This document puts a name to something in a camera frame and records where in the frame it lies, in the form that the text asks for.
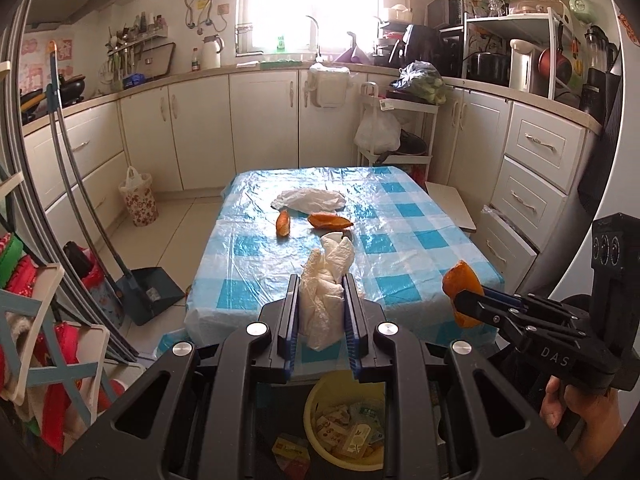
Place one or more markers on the white folding frame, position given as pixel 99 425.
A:
pixel 35 360

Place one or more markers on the kitchen faucet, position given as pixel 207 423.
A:
pixel 316 35

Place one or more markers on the red paper decoration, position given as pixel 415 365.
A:
pixel 629 27

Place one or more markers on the black blender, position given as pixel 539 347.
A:
pixel 597 85

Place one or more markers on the white kitchen cart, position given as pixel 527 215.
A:
pixel 432 125

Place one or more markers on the green cutting mat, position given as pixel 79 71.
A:
pixel 280 63

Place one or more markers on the white thermos jug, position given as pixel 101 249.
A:
pixel 211 55

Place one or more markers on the black cooking pot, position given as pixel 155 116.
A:
pixel 487 67

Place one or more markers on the patterned blue bin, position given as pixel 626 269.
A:
pixel 107 295

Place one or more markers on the pale green cooker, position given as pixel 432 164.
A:
pixel 582 7

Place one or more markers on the teal folding frame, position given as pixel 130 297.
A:
pixel 75 372

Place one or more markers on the person's right hand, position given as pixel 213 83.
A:
pixel 552 405

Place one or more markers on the cream kitchen cabinets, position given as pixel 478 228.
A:
pixel 260 125

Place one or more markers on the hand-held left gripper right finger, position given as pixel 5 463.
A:
pixel 351 330

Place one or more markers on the dark grey dustpan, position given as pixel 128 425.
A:
pixel 150 292

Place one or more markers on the small orange peel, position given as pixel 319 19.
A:
pixel 283 222

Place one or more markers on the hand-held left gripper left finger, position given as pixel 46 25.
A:
pixel 293 330

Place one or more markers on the white lidded container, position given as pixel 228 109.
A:
pixel 399 12

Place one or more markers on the white kettle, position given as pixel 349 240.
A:
pixel 522 65

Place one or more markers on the kitchen window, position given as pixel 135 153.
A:
pixel 310 5

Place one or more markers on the yellow plastic basin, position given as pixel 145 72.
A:
pixel 320 395

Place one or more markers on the pile of snack wrappers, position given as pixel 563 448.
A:
pixel 345 430

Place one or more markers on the yellow packet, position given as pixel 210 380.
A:
pixel 290 447

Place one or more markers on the wall utensil rack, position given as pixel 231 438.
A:
pixel 135 40

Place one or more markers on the floral waste basket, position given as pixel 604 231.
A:
pixel 140 200

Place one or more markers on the red cloth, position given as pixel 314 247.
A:
pixel 57 405

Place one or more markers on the green soap bottle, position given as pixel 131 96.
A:
pixel 281 44

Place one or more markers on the white shopping bag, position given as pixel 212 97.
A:
pixel 377 132

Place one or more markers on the microwave oven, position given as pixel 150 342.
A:
pixel 445 10

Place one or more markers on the black wok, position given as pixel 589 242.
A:
pixel 65 87

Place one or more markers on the white hanging bin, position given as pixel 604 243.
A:
pixel 327 87

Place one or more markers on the purple plastic item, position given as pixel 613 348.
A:
pixel 356 50

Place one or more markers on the blue checked plastic tablecloth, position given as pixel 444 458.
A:
pixel 400 240

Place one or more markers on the bag of green vegetables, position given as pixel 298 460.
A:
pixel 422 82

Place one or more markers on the white storage rack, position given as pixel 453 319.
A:
pixel 510 19

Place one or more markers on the black pan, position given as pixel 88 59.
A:
pixel 414 144

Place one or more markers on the black hanging cloth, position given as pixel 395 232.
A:
pixel 602 160

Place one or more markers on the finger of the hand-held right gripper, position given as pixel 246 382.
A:
pixel 505 296
pixel 480 310

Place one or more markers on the clear white plastic bag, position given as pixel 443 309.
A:
pixel 310 201

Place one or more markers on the black air fryer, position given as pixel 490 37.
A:
pixel 422 45

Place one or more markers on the white tissue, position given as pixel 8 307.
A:
pixel 322 290

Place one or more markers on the red pot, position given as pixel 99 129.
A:
pixel 555 65

